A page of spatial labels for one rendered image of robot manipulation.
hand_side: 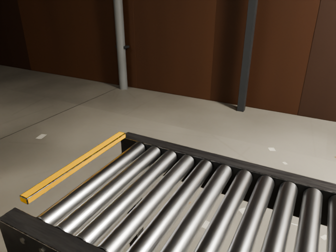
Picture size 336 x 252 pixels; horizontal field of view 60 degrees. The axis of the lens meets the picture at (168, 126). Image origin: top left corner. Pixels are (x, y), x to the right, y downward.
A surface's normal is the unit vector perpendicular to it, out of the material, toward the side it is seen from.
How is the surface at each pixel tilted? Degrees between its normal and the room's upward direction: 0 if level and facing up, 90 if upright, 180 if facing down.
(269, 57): 90
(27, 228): 0
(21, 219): 0
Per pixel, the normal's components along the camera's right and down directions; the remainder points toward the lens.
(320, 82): -0.47, 0.37
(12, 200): 0.00, -0.91
